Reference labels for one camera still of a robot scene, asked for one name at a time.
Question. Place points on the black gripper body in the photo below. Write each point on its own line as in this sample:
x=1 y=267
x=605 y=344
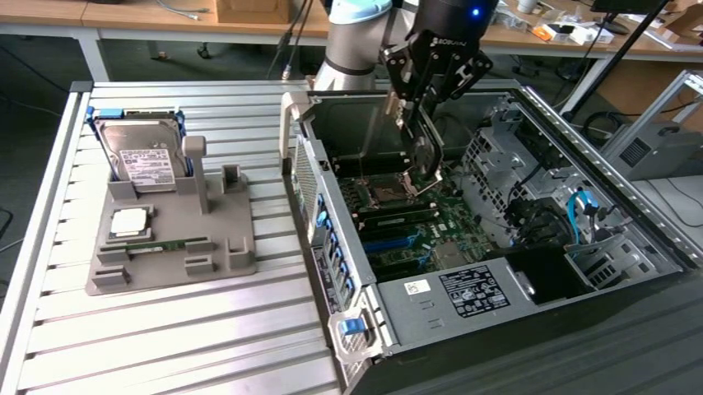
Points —
x=449 y=24

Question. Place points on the graphics card with metal bracket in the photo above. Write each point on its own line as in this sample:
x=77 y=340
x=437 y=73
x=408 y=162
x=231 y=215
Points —
x=425 y=152

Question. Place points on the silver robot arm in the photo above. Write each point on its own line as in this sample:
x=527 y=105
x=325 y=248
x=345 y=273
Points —
x=351 y=49

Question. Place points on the white cup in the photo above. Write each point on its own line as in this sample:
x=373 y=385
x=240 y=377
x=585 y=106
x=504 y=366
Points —
x=528 y=5

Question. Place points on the cluttered wooden desk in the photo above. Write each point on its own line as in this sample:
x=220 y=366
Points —
x=548 y=47

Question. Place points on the orange and white box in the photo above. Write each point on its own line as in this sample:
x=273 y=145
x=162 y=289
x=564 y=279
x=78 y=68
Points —
x=543 y=32

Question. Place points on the open PC case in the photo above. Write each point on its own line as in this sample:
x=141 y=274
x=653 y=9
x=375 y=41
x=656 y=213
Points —
x=351 y=131

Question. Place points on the metal drive cage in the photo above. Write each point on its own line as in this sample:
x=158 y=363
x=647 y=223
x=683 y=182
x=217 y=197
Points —
x=493 y=156

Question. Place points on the white flat box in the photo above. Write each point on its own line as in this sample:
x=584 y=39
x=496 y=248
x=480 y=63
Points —
x=589 y=36

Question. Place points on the black RAM slot bank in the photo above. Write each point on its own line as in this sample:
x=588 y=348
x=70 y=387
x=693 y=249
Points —
x=395 y=220
x=379 y=164

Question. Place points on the black slanted pole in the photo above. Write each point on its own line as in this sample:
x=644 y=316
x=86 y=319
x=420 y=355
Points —
x=616 y=57

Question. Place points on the black monitor with stand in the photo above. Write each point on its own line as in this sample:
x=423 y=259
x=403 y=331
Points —
x=612 y=24

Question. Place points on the cardboard box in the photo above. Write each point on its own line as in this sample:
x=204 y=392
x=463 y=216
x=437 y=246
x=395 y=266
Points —
x=252 y=10

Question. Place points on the metal socket cover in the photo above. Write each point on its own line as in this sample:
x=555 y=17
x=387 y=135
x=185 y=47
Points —
x=417 y=186

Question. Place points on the CPU socket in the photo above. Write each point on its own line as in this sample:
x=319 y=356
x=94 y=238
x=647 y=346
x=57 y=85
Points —
x=389 y=191

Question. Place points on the green motherboard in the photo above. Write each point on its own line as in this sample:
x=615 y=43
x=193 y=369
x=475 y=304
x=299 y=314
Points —
x=461 y=214

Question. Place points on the grey computer tower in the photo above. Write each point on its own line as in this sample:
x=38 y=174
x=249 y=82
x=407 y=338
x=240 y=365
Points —
x=664 y=156

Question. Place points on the brown cardboard piece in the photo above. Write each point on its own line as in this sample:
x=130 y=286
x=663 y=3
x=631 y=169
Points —
x=685 y=20

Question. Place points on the grey chipset heat sink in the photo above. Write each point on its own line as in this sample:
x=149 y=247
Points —
x=452 y=254

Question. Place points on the blue expansion slot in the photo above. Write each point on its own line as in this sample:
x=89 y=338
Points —
x=384 y=246

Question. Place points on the hard disk with blue carrier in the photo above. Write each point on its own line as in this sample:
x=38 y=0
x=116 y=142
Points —
x=137 y=144

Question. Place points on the metal disk bay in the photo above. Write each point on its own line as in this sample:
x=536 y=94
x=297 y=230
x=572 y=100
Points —
x=604 y=263

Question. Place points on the grey power supply unit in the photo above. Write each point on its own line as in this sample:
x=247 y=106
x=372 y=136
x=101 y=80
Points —
x=428 y=312

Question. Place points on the silver CPU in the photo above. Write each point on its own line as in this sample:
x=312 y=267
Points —
x=128 y=222

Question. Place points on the green RAM stick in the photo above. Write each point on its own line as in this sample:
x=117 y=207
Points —
x=156 y=246

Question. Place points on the wooden desk with grey legs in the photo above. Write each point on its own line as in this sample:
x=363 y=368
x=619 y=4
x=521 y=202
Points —
x=54 y=16

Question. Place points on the blue case latch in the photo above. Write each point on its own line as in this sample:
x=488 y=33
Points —
x=351 y=327

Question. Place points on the grey parts rack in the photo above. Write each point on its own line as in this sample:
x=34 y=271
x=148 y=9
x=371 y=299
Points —
x=158 y=271

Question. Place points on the aluminium profile frame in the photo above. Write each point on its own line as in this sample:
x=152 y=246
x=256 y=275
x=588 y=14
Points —
x=680 y=84

